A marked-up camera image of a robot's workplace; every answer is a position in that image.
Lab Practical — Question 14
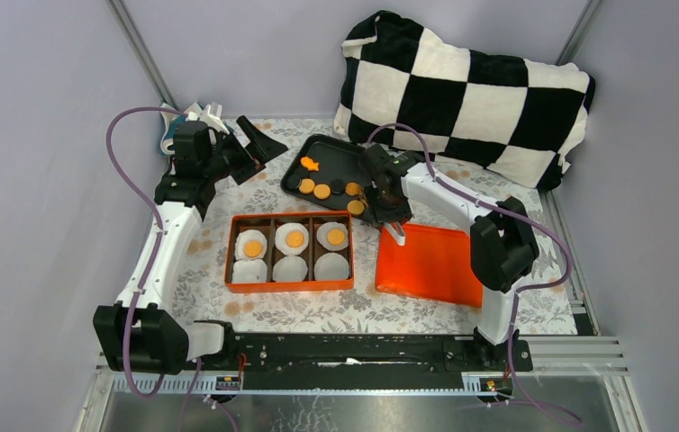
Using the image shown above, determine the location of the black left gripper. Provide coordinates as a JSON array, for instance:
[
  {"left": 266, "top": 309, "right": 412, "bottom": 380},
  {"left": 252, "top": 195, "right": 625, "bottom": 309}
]
[{"left": 202, "top": 116, "right": 287, "bottom": 185}]

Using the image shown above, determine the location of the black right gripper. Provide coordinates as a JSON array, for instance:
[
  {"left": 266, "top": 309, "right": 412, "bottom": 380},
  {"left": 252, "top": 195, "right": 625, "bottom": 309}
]
[{"left": 364, "top": 183, "right": 412, "bottom": 231}]

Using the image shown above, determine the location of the round orange cookie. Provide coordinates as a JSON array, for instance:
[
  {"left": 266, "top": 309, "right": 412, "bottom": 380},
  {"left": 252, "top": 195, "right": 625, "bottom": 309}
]
[
  {"left": 298, "top": 178, "right": 315, "bottom": 194},
  {"left": 347, "top": 200, "right": 366, "bottom": 216},
  {"left": 285, "top": 229, "right": 305, "bottom": 248},
  {"left": 312, "top": 184, "right": 332, "bottom": 200},
  {"left": 326, "top": 229, "right": 347, "bottom": 248},
  {"left": 242, "top": 240, "right": 264, "bottom": 259}
]

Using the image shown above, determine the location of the black baking tray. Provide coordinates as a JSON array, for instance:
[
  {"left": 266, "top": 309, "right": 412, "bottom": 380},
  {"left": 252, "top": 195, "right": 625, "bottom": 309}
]
[{"left": 280, "top": 134, "right": 371, "bottom": 211}]

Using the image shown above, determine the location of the orange compartment box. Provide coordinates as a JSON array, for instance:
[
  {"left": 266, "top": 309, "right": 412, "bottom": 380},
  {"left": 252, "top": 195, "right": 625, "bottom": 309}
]
[{"left": 224, "top": 211, "right": 354, "bottom": 294}]

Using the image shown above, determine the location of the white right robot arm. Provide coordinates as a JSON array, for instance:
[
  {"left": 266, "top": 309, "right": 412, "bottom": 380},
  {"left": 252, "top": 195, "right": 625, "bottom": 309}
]
[{"left": 359, "top": 144, "right": 539, "bottom": 371}]

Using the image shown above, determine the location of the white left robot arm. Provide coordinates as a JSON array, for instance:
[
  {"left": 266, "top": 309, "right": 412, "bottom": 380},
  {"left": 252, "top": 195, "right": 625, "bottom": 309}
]
[{"left": 93, "top": 112, "right": 287, "bottom": 374}]

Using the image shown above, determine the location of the orange swirl cookie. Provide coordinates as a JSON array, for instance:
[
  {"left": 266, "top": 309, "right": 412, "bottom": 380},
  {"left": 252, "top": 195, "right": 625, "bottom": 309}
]
[{"left": 345, "top": 182, "right": 363, "bottom": 196}]

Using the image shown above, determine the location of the orange fish shaped cookie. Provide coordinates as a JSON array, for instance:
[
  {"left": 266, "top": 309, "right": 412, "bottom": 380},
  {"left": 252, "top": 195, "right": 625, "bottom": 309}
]
[{"left": 299, "top": 156, "right": 320, "bottom": 172}]

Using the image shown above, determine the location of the floral table mat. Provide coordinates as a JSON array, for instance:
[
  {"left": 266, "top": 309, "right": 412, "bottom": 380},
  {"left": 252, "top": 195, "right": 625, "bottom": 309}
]
[{"left": 169, "top": 119, "right": 577, "bottom": 335}]

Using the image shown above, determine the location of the white paper cupcake liner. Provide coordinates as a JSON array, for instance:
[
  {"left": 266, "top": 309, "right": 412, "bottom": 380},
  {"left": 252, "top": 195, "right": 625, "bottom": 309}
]
[
  {"left": 275, "top": 222, "right": 310, "bottom": 256},
  {"left": 234, "top": 229, "right": 267, "bottom": 260},
  {"left": 231, "top": 259, "right": 267, "bottom": 284},
  {"left": 316, "top": 221, "right": 349, "bottom": 252},
  {"left": 313, "top": 253, "right": 350, "bottom": 281},
  {"left": 272, "top": 256, "right": 308, "bottom": 283}
]

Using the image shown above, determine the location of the orange box lid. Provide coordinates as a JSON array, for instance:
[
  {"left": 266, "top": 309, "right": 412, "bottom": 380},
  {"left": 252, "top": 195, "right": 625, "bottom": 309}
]
[{"left": 376, "top": 223, "right": 483, "bottom": 309}]

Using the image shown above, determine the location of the teal beige folded cloth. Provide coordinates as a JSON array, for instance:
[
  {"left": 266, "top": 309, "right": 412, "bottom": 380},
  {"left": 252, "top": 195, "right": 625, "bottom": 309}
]
[{"left": 159, "top": 103, "right": 202, "bottom": 156}]

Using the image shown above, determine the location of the black white checkered pillow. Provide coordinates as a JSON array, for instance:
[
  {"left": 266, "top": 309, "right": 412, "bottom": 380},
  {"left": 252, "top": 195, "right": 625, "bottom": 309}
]
[{"left": 333, "top": 11, "right": 596, "bottom": 191}]

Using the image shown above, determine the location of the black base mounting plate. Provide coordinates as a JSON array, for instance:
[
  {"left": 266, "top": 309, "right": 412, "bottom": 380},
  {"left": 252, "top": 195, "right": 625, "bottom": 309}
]
[{"left": 202, "top": 332, "right": 533, "bottom": 391}]

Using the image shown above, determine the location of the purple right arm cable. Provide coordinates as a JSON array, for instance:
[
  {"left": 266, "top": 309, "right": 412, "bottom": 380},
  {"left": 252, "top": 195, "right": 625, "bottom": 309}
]
[{"left": 367, "top": 122, "right": 584, "bottom": 426}]

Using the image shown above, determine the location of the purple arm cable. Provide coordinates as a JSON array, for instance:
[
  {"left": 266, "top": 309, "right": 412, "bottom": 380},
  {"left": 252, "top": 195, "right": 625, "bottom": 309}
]
[
  {"left": 367, "top": 122, "right": 584, "bottom": 426},
  {"left": 105, "top": 107, "right": 204, "bottom": 432}
]

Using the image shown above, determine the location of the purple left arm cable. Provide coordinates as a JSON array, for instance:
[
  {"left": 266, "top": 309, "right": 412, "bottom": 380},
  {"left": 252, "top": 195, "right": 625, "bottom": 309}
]
[{"left": 105, "top": 107, "right": 204, "bottom": 432}]

